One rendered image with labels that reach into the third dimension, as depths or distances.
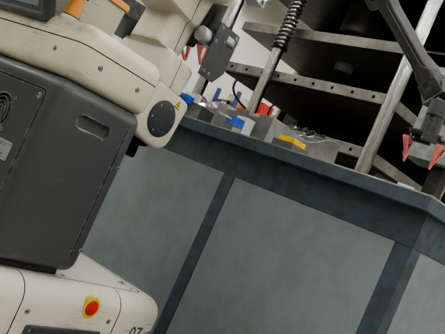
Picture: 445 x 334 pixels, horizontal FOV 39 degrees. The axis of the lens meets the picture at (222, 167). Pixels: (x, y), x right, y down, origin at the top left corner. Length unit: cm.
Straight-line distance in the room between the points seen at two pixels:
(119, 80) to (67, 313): 53
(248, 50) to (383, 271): 922
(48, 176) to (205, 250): 75
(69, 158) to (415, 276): 88
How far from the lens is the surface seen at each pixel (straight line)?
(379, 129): 267
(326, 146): 221
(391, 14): 209
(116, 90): 140
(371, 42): 301
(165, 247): 209
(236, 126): 194
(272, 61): 320
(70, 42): 136
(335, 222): 171
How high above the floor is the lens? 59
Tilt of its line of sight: 3 degrees up
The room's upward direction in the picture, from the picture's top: 24 degrees clockwise
